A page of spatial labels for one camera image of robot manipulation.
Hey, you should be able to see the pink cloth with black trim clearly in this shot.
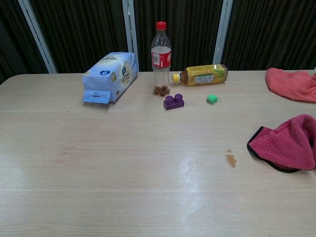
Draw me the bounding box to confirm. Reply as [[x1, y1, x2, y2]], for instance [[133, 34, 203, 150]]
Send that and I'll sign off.
[[247, 114, 316, 173]]

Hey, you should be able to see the clear cola bottle red cap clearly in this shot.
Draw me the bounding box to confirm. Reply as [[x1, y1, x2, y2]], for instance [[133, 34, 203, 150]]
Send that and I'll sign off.
[[151, 21, 172, 97]]

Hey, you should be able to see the yellow tea bottle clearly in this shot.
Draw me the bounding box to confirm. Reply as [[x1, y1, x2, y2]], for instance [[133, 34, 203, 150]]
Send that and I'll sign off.
[[171, 64, 229, 87]]

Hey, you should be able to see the grey metal frame post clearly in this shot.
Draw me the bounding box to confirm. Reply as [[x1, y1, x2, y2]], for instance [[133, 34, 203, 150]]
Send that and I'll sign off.
[[212, 0, 234, 66], [122, 0, 139, 72], [18, 0, 59, 74]]

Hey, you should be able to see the orange cloth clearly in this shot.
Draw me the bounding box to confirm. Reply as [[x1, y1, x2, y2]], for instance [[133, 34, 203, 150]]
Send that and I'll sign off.
[[265, 68, 316, 103]]

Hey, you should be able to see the dark brown liquid spill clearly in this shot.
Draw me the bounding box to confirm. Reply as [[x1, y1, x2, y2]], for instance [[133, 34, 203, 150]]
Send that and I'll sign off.
[[224, 149, 238, 169]]

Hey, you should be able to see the purple toy building block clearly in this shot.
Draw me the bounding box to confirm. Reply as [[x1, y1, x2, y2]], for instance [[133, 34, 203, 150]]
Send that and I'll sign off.
[[163, 93, 185, 110]]

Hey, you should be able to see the black curtain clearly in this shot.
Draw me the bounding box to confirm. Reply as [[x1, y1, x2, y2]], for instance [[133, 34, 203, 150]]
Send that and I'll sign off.
[[0, 0, 316, 84]]

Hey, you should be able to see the blue white snack bag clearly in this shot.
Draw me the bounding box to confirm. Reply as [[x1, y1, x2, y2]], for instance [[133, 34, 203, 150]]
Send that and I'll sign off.
[[82, 51, 139, 104]]

